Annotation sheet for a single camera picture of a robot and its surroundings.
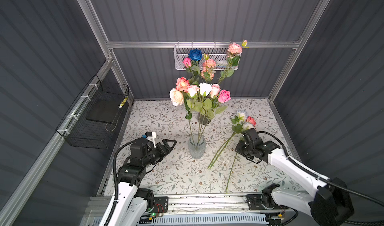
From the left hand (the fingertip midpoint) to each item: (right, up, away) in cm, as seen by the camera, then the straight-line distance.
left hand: (173, 145), depth 73 cm
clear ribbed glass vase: (+12, -2, +8) cm, 14 cm away
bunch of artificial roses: (+44, +9, +33) cm, 56 cm away
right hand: (+35, -5, +11) cm, 37 cm away
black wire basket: (-40, +12, -1) cm, 42 cm away
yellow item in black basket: (-29, +22, +9) cm, 38 cm away
